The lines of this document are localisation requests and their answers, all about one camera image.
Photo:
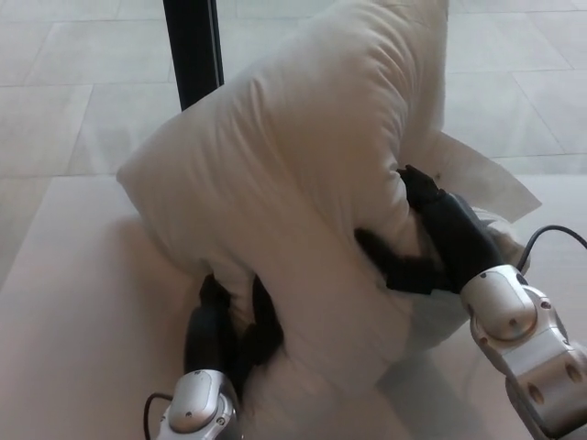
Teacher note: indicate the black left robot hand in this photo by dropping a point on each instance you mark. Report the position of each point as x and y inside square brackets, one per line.
[206, 330]

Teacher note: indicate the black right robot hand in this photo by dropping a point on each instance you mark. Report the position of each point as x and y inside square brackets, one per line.
[454, 238]

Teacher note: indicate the white square pillow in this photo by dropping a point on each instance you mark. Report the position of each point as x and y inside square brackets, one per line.
[293, 183]

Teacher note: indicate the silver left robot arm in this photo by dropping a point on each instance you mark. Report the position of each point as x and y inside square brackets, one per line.
[202, 403]

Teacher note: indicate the black metal post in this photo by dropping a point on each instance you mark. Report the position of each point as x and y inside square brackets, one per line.
[195, 50]

